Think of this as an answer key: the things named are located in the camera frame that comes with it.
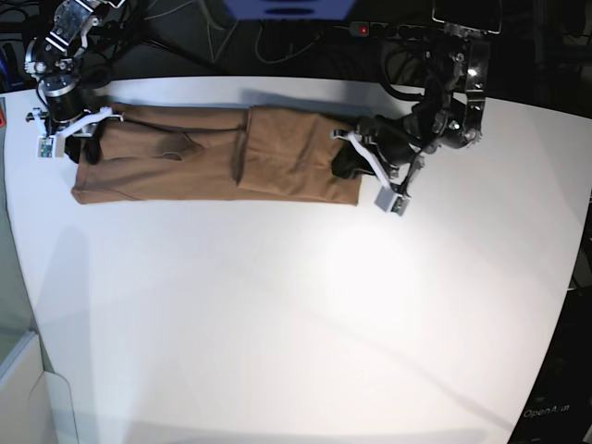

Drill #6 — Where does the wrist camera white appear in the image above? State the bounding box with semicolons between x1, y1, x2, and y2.
37;135;65;158
375;188;410;216

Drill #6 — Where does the white bin at left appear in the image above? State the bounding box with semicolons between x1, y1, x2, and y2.
1;331;79;443

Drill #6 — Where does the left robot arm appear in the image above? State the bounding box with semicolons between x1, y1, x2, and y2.
331;1;502;197

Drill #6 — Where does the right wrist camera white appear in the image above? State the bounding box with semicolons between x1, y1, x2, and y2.
37;135;65;158

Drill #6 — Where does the black OpenArm base box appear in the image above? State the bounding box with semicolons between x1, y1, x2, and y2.
509;254;591;443

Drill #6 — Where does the blue overhead mount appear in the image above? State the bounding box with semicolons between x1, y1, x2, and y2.
224;0;355;20

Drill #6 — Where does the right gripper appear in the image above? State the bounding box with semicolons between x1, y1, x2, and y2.
25;106;124;165

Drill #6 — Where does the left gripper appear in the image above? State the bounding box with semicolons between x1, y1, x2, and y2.
329;129;425;194

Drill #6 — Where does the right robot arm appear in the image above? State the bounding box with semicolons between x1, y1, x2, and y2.
24;1;127;165

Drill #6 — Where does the black tripod stand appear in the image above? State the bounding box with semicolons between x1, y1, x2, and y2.
92;0;223;80

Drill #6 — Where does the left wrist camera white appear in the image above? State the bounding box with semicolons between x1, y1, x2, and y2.
375;188;410;216

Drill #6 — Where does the black power strip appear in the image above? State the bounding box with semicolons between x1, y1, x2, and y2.
346;21;434;41

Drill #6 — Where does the brown T-shirt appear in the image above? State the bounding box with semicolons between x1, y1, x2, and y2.
71;103;361;205

